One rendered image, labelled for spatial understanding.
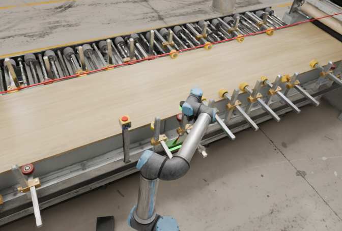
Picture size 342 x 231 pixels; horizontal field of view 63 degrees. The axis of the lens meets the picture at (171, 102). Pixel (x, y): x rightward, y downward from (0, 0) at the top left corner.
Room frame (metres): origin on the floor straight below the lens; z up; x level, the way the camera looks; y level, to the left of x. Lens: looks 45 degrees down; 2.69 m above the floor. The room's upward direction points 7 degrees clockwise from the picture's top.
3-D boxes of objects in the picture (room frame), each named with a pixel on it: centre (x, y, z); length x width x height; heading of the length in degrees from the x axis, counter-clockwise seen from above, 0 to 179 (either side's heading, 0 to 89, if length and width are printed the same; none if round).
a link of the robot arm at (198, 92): (1.47, -0.17, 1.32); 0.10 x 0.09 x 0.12; 160
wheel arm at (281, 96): (2.04, -1.04, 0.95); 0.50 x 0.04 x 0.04; 32
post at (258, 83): (1.94, -0.76, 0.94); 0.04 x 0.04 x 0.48; 32
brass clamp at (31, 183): (0.88, 0.91, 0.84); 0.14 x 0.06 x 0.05; 122
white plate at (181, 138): (1.50, -0.11, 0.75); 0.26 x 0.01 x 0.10; 122
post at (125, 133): (1.26, 0.31, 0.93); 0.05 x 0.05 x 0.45; 32
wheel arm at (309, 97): (2.11, -1.29, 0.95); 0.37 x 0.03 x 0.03; 32
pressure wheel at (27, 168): (0.98, 0.95, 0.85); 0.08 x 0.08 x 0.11
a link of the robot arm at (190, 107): (1.36, -0.14, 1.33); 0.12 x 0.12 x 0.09; 70
